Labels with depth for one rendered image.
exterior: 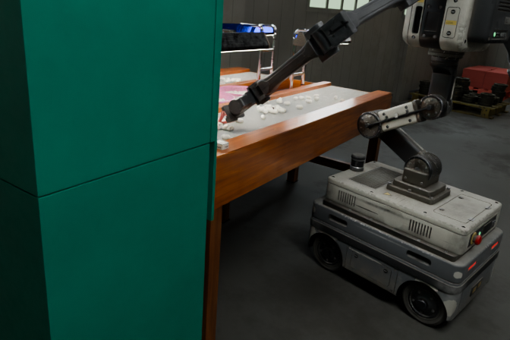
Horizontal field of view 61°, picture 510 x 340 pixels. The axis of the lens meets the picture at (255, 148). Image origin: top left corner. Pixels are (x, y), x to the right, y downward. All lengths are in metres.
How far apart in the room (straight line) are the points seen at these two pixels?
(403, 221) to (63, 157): 1.42
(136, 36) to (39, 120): 0.28
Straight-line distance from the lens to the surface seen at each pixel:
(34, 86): 0.90
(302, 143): 1.88
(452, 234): 1.89
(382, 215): 2.00
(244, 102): 1.63
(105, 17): 0.97
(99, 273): 1.13
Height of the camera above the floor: 1.22
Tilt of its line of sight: 18 degrees down
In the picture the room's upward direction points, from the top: 4 degrees clockwise
